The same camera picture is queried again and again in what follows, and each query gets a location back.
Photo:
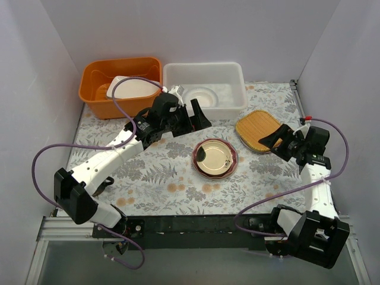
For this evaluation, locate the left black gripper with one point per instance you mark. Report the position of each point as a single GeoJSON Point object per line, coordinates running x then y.
{"type": "Point", "coordinates": [187, 119]}

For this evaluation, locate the aluminium frame rail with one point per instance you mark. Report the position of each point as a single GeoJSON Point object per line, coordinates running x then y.
{"type": "Point", "coordinates": [64, 229]}

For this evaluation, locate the maroon scalloped plate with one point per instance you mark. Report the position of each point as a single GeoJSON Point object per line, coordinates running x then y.
{"type": "Point", "coordinates": [215, 159]}

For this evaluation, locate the woven bamboo tray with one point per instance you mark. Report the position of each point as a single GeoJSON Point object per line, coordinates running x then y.
{"type": "Point", "coordinates": [256, 125]}

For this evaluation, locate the orange plastic tub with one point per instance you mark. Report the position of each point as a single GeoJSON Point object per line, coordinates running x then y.
{"type": "Point", "coordinates": [97, 77]}

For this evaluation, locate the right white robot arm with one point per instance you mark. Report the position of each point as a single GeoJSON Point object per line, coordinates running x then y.
{"type": "Point", "coordinates": [316, 235]}

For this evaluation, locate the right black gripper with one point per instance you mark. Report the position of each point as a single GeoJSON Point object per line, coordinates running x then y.
{"type": "Point", "coordinates": [285, 143]}

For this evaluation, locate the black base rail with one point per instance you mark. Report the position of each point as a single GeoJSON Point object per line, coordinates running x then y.
{"type": "Point", "coordinates": [203, 232]}

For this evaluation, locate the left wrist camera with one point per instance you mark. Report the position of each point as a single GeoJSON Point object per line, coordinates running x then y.
{"type": "Point", "coordinates": [178, 92]}

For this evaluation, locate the cream and pink plate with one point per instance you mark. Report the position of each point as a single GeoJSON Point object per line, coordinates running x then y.
{"type": "Point", "coordinates": [252, 149]}

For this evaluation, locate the clear plastic bin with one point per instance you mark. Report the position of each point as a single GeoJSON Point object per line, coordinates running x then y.
{"type": "Point", "coordinates": [224, 78]}

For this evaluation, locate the cream and black plate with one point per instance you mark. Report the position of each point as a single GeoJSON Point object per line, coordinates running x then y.
{"type": "Point", "coordinates": [213, 157]}

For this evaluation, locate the white rectangular dish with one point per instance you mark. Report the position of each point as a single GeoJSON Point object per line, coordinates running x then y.
{"type": "Point", "coordinates": [130, 88]}

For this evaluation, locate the white deep plate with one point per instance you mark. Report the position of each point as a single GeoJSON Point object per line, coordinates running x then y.
{"type": "Point", "coordinates": [205, 96]}

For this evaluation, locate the floral table mat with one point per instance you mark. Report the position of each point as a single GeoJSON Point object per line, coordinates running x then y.
{"type": "Point", "coordinates": [163, 181]}

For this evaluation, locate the red lacquer cup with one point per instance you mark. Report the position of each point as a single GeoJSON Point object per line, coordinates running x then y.
{"type": "Point", "coordinates": [107, 182]}

